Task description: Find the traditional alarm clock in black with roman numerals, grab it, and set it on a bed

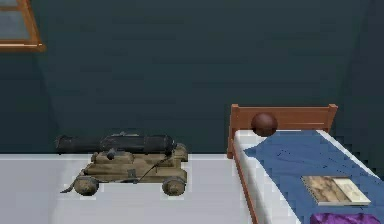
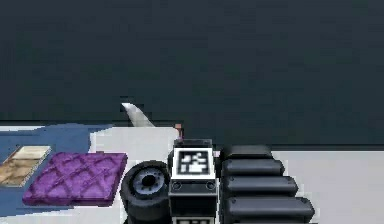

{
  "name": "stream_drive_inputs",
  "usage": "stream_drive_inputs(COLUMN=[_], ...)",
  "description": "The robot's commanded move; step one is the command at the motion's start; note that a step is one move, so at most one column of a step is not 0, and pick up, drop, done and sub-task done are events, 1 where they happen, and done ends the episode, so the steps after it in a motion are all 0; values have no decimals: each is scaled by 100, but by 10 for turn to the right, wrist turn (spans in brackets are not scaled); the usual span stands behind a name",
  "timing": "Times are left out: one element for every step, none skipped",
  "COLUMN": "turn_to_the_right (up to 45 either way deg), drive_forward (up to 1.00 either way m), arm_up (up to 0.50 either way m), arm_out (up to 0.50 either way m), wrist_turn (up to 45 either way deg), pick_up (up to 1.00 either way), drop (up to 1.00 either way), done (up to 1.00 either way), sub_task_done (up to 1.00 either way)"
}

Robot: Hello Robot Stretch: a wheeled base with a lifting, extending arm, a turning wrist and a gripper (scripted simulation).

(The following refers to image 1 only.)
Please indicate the purple cloth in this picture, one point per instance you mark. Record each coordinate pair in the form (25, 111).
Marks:
(343, 219)

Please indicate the dark brown ball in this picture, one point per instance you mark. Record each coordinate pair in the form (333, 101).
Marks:
(264, 124)

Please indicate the black cannon on wooden carriage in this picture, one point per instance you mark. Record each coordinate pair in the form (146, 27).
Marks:
(133, 160)

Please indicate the wooden framed window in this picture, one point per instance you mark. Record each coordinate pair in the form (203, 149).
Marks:
(30, 33)

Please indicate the tan book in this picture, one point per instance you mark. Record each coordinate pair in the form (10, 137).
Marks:
(333, 189)

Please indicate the wooden bed with blue blanket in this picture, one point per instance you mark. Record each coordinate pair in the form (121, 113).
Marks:
(300, 156)

